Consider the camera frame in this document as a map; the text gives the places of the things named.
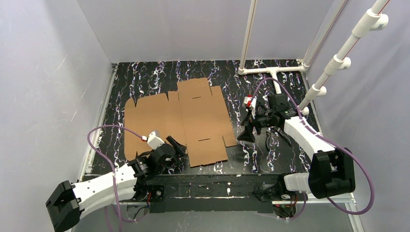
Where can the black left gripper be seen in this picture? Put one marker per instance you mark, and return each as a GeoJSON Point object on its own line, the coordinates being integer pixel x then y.
{"type": "Point", "coordinates": [172, 151]}

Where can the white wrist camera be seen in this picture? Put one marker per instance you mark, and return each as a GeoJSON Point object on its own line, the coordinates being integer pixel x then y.
{"type": "Point", "coordinates": [249, 102]}
{"type": "Point", "coordinates": [154, 140]}

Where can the white PVC pipe frame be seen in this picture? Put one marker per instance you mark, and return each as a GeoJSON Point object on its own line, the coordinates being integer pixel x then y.
{"type": "Point", "coordinates": [285, 36]}

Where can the white PVC camera pole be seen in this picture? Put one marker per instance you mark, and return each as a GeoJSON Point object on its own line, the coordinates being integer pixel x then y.
{"type": "Point", "coordinates": [372, 19]}

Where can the black handled pliers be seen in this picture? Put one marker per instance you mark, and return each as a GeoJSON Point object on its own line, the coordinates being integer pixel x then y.
{"type": "Point", "coordinates": [274, 135]}

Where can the brown cardboard box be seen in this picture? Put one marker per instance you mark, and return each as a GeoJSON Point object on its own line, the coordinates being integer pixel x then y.
{"type": "Point", "coordinates": [195, 115]}

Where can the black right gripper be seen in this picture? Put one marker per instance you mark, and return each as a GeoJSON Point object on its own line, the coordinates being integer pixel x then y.
{"type": "Point", "coordinates": [255, 120]}

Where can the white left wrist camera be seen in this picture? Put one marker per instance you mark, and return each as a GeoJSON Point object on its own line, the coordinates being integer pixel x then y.
{"type": "Point", "coordinates": [154, 140]}

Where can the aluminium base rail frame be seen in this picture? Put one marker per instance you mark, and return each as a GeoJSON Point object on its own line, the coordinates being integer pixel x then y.
{"type": "Point", "coordinates": [221, 192]}

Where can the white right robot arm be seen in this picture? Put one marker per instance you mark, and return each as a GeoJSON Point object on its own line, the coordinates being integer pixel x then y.
{"type": "Point", "coordinates": [331, 171]}

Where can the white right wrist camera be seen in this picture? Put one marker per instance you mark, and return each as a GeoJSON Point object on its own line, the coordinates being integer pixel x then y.
{"type": "Point", "coordinates": [249, 102]}

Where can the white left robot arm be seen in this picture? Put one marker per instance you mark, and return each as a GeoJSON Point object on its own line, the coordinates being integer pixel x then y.
{"type": "Point", "coordinates": [70, 202]}

